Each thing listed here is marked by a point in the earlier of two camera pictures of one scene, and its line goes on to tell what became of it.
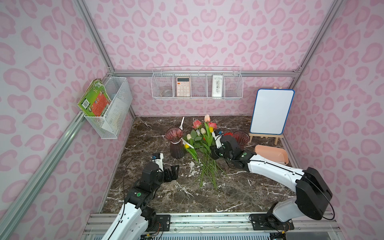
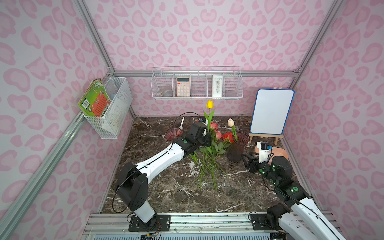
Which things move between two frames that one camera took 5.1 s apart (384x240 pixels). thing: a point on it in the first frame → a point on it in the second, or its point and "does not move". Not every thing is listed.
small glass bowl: [166, 93] does not move
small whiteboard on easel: [271, 112] does not move
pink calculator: [183, 87] does not move
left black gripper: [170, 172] → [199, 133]
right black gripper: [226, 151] → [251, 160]
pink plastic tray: [277, 155] does not move
